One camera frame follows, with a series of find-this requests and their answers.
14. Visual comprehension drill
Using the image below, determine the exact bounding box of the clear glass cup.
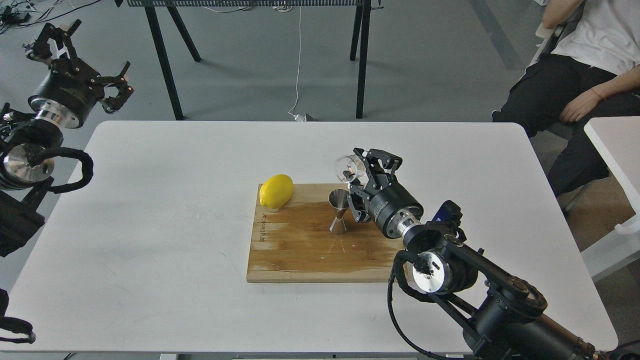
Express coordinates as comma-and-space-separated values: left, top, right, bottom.
333, 153, 367, 184

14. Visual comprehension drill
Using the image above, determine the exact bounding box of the wooden cutting board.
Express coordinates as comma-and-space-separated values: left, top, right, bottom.
246, 183, 403, 283

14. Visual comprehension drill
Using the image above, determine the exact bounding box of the black metal frame table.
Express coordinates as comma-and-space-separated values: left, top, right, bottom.
115, 0, 381, 121

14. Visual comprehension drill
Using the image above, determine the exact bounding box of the floor cable bundle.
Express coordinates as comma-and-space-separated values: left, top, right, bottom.
0, 0, 103, 36

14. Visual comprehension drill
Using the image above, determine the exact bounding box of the white hanging cable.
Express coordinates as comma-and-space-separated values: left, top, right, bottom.
287, 6, 317, 123

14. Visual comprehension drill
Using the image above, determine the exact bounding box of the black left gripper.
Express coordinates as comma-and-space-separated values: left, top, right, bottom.
347, 147, 425, 239

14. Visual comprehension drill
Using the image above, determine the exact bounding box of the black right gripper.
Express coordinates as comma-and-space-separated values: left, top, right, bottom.
22, 19, 135, 130

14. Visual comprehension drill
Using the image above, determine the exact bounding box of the person's hand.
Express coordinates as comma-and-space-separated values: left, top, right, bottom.
559, 88, 605, 123

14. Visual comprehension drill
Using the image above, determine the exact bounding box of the seated person white shirt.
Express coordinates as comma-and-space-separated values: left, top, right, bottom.
492, 0, 640, 197

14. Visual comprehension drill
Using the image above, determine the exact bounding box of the steel double jigger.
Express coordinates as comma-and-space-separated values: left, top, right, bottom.
327, 189, 350, 236

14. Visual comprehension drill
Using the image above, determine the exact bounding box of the yellow lemon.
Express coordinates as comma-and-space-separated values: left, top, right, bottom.
259, 174, 294, 210

